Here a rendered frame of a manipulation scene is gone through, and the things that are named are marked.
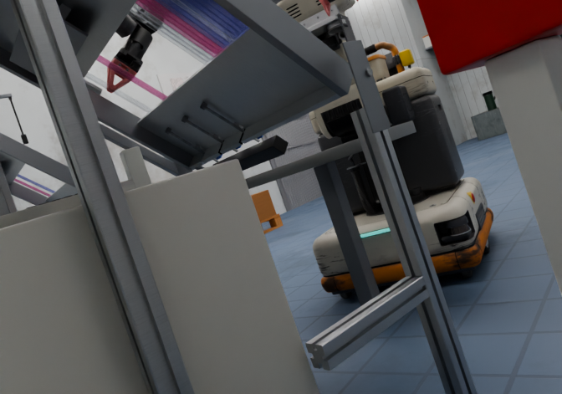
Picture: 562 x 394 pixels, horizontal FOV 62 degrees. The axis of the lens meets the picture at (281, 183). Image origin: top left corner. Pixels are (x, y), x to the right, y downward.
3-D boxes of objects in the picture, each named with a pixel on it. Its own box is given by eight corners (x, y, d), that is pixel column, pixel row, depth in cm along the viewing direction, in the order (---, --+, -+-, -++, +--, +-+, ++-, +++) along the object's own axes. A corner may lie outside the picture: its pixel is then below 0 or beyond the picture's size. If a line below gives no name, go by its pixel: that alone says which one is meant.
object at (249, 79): (191, 160, 143) (195, 150, 144) (339, 83, 90) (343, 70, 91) (135, 128, 134) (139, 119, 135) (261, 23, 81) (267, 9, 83)
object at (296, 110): (192, 169, 142) (201, 149, 145) (341, 97, 90) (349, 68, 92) (188, 167, 142) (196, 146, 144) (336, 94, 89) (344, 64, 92)
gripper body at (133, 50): (118, 52, 121) (130, 31, 124) (107, 67, 129) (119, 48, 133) (140, 67, 124) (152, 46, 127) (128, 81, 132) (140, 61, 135)
